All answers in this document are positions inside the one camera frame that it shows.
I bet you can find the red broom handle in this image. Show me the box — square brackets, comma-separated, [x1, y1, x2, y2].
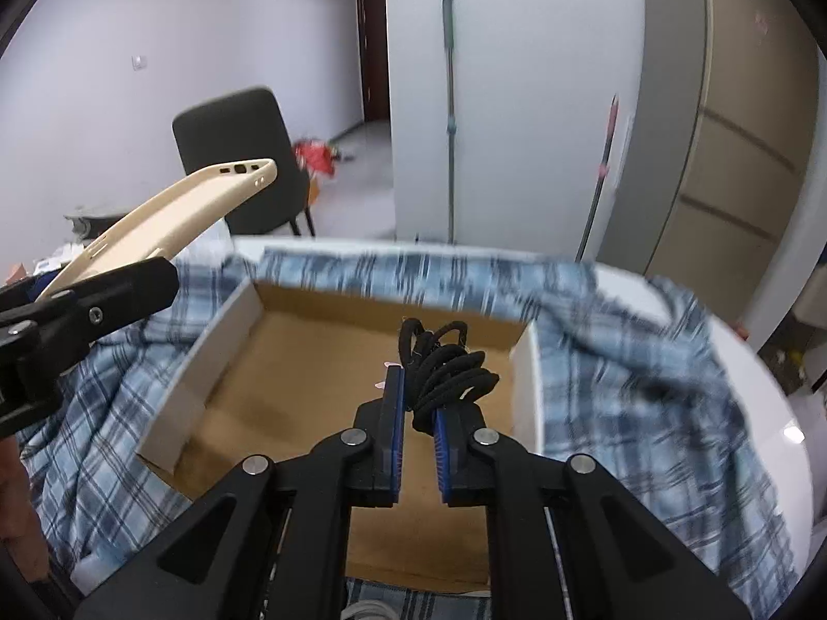
[575, 94, 620, 259]

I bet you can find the grey bag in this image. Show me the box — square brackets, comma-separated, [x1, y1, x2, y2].
[65, 203, 140, 240]

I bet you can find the dark grey chair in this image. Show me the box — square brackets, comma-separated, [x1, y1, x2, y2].
[172, 86, 317, 238]

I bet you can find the red plastic bag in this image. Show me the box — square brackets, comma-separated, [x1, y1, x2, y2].
[292, 137, 340, 177]

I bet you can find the white plastic bag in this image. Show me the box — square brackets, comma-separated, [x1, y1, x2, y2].
[184, 221, 234, 260]

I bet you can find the tan wardrobe cabinet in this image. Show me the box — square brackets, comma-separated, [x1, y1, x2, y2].
[594, 0, 823, 311]

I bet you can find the blue plaid shirt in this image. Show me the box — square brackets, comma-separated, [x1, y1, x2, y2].
[16, 249, 802, 620]

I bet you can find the cardboard box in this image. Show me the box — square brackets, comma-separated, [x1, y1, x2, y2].
[135, 277, 544, 595]

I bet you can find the person's left forearm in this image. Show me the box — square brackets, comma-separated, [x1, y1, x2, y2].
[0, 442, 49, 585]

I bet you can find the beige phone case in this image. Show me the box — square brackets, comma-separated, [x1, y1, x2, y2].
[35, 158, 279, 301]

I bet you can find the bundle of black hair ties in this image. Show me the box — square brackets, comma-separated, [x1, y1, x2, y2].
[397, 318, 501, 433]

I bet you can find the dark wooden door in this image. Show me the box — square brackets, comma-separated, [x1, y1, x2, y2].
[354, 0, 390, 123]

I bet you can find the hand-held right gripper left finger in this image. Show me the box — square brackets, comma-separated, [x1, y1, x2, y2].
[74, 365, 408, 620]

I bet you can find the grey mop handle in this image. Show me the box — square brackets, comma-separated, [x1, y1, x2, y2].
[441, 0, 461, 245]

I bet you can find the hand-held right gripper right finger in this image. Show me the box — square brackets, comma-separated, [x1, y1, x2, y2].
[433, 404, 754, 620]

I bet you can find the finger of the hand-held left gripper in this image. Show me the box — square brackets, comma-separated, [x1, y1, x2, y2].
[0, 271, 58, 314]
[0, 257, 180, 440]

